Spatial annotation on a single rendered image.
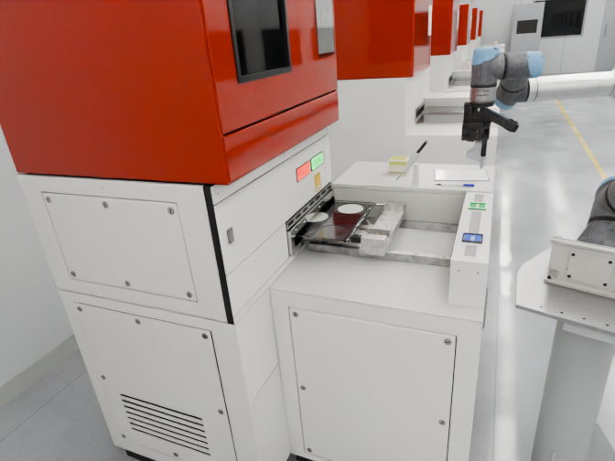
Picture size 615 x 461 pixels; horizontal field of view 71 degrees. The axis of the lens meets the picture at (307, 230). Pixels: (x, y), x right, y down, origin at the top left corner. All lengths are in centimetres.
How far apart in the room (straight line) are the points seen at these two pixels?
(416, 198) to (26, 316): 199
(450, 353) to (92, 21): 122
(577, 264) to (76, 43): 141
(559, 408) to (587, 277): 47
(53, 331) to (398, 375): 194
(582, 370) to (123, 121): 145
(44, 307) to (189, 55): 193
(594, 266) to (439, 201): 60
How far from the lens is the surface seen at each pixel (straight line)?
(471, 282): 124
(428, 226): 171
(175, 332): 140
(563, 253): 141
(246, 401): 142
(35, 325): 269
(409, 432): 155
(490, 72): 145
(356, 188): 180
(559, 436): 176
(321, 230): 154
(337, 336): 137
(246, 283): 125
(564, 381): 162
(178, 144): 109
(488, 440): 206
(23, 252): 257
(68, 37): 125
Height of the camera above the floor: 153
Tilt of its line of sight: 24 degrees down
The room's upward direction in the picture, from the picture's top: 5 degrees counter-clockwise
